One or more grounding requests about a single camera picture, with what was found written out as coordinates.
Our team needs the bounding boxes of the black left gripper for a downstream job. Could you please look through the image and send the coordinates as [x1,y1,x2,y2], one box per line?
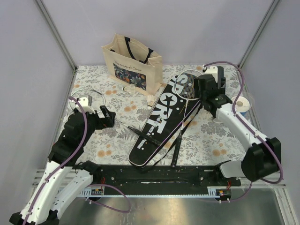
[80,105,116,145]

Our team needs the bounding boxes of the white shuttlecock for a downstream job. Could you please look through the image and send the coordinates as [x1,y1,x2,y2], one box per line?
[203,111,221,124]
[123,85,135,94]
[146,95,156,109]

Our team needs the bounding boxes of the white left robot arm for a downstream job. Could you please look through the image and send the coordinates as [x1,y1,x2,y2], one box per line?
[9,105,116,225]

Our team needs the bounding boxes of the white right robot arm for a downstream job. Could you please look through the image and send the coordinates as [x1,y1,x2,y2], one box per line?
[195,64,283,186]

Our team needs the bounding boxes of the white racket black grip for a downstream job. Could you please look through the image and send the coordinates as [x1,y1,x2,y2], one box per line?
[71,88,162,147]

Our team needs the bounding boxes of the white blue tape roll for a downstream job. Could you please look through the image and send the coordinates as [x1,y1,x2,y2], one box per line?
[235,96,248,116]

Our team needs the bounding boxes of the white racket on cover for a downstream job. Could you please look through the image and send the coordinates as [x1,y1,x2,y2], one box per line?
[171,69,202,168]

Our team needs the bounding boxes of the clear plastic tube lid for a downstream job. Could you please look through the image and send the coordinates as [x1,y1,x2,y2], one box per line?
[243,91,255,111]

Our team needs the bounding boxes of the black sport racket cover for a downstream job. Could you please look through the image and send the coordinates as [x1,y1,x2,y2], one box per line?
[128,75,200,168]

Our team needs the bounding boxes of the beige floral tote bag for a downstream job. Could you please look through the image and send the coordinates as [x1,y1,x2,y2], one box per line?
[102,34,163,95]

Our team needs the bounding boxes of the floral table mat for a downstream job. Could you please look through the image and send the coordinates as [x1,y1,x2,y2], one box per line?
[71,66,245,165]

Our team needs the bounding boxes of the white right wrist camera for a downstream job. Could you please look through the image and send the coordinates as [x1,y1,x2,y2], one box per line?
[202,66,218,75]

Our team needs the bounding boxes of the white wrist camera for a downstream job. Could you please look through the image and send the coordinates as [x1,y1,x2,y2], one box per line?
[202,66,218,75]
[78,95,95,113]

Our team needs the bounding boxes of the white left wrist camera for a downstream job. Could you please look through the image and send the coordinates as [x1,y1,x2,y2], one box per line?
[78,95,95,113]

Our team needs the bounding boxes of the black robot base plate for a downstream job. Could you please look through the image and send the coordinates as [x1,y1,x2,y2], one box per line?
[92,165,241,195]

